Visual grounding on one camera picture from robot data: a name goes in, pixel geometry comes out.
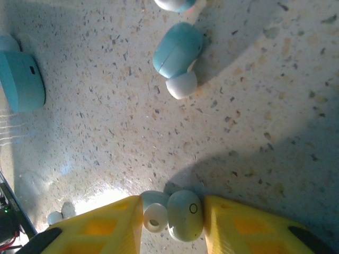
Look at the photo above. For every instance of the blue earbud with white tip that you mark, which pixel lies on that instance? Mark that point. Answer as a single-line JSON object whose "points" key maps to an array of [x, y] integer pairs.
{"points": [[174, 5], [177, 50]]}

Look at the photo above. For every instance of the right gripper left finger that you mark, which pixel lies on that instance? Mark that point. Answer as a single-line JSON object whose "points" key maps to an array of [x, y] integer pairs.
{"points": [[100, 232]]}

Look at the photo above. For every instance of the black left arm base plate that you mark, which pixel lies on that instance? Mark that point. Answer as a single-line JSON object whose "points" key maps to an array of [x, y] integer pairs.
{"points": [[9, 227]]}

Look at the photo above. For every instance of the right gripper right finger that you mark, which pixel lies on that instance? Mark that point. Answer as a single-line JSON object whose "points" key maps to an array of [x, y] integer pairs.
{"points": [[251, 235]]}

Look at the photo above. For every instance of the blue charging case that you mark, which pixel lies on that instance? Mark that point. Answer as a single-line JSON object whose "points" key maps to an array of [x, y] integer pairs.
{"points": [[21, 82]]}

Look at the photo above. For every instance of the pale green earbud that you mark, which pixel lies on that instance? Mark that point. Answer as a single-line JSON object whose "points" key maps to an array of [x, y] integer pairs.
{"points": [[185, 217]]}

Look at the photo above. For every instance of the white stemmed earbud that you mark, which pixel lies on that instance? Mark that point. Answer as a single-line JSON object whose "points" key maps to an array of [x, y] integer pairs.
{"points": [[55, 218]]}

